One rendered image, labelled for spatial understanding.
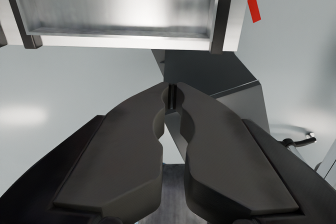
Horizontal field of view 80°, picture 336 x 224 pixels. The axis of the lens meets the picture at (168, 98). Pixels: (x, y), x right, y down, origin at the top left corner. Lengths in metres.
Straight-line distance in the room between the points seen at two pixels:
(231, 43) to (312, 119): 1.52
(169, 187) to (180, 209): 0.04
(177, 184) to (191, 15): 0.28
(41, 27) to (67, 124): 1.36
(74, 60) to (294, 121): 1.58
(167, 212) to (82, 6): 0.35
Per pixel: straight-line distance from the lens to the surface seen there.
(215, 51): 0.32
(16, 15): 0.37
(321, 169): 1.42
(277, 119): 1.69
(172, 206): 0.38
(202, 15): 0.33
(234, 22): 0.34
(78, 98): 1.53
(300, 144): 1.75
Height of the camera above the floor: 1.20
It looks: 60 degrees down
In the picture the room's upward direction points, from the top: 179 degrees counter-clockwise
